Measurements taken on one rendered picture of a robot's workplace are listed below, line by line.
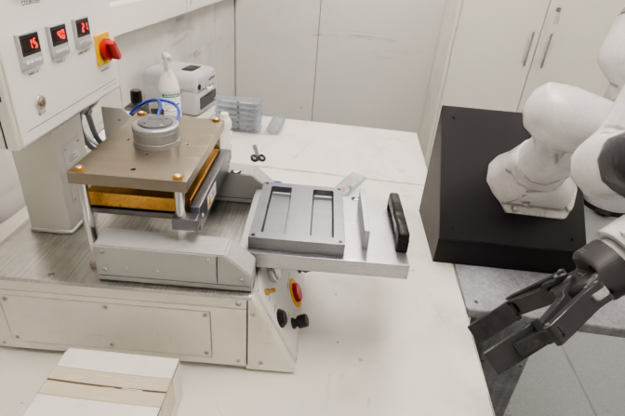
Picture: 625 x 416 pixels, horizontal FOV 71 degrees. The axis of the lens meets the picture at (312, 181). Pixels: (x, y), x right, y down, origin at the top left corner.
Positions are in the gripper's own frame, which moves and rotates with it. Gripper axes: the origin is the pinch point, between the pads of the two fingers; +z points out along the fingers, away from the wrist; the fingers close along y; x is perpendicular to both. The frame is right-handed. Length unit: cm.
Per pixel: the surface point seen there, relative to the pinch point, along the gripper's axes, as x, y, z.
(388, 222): -21.5, -21.2, 2.1
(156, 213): -44, 0, 31
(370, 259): -18.1, -10.3, 7.8
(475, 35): -84, -199, -98
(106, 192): -51, 3, 35
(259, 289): -24.4, -6.6, 26.0
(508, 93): -47, -219, -99
